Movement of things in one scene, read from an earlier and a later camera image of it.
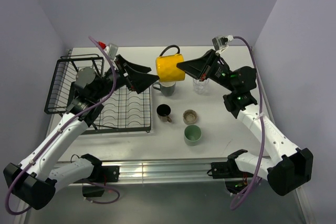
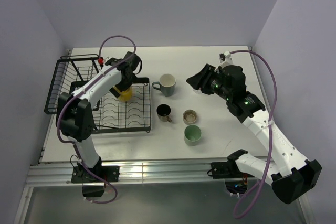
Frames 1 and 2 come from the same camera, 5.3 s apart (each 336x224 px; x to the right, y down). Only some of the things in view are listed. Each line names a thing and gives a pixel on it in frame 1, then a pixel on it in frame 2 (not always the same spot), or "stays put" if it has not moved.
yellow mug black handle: [167, 70] to [125, 95]
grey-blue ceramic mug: [167, 88] stays put
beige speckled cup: [189, 117] stays put
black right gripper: [203, 65] to [201, 80]
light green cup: [192, 135] stays put
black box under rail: [92, 191] stays put
